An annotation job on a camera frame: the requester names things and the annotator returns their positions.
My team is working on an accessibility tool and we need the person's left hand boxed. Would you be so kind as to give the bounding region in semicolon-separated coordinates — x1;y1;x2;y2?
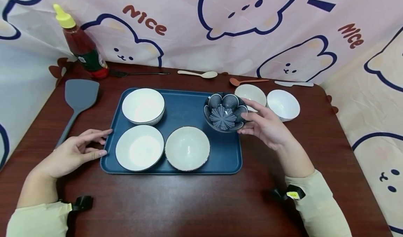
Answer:
40;128;113;180

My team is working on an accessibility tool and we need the person's right hand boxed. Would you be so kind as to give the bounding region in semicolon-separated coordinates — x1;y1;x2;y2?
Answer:
237;97;297;152

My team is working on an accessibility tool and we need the blue flower-shaped bowl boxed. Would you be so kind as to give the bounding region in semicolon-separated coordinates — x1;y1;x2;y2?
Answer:
203;92;249;133

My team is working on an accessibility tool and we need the person's left forearm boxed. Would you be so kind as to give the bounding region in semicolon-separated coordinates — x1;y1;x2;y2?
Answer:
6;165;73;237

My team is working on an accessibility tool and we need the person's right forearm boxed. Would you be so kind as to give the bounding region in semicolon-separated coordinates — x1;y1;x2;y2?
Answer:
276;139;353;237

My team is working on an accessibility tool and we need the small white bowl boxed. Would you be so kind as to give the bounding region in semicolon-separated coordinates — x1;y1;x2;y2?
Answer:
234;84;268;113
267;89;301;122

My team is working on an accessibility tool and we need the brown spoon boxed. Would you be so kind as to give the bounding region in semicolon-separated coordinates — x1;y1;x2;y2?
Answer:
229;78;270;87

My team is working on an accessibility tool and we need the grey silicone spatula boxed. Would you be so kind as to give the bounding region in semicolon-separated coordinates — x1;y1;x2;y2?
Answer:
55;79;100;148

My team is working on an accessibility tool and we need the pale blue plastic knife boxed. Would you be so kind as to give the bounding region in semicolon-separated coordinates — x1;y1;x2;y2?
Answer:
274;81;314;87

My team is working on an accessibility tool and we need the black wrist band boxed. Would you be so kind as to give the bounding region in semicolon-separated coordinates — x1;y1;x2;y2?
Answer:
271;184;306;201
58;195;94;213

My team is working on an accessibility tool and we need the cream spoon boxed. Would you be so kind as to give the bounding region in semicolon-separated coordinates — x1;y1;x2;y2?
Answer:
177;70;218;79

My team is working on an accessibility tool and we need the white bowl striped outside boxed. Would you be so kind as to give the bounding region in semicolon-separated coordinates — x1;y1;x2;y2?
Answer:
121;88;166;126

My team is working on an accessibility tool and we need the off-white bowl speckled rim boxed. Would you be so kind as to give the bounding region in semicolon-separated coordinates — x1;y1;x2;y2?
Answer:
164;126;211;172

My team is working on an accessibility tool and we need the blue rectangular tray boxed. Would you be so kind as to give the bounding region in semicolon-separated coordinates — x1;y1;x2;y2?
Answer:
100;88;242;175

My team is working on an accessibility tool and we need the black spoon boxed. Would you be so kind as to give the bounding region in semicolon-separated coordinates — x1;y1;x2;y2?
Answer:
109;70;170;78

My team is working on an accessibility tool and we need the red sauce bottle yellow cap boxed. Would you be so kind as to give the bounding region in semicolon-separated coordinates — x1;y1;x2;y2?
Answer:
53;4;110;79

